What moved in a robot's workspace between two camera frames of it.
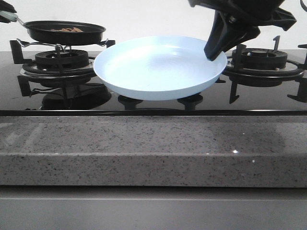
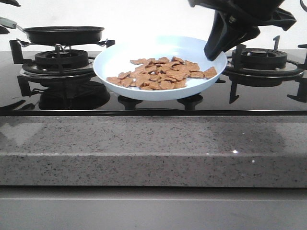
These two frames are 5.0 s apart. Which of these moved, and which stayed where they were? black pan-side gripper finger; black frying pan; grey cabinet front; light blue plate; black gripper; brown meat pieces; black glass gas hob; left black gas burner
Moved: brown meat pieces; black frying pan; black pan-side gripper finger
Stayed: left black gas burner; black gripper; light blue plate; black glass gas hob; grey cabinet front
